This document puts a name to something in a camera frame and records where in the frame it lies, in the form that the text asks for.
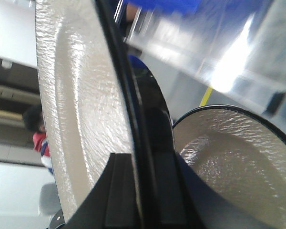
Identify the beige plate black rim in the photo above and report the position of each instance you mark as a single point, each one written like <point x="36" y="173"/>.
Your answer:
<point x="93" y="105"/>
<point x="239" y="164"/>

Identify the person in red shirt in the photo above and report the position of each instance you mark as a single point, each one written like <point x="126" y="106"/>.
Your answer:
<point x="33" y="121"/>

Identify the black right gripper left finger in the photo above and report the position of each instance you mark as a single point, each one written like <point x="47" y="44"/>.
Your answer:
<point x="111" y="204"/>

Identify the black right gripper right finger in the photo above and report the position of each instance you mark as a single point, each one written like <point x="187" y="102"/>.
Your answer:
<point x="186" y="201"/>

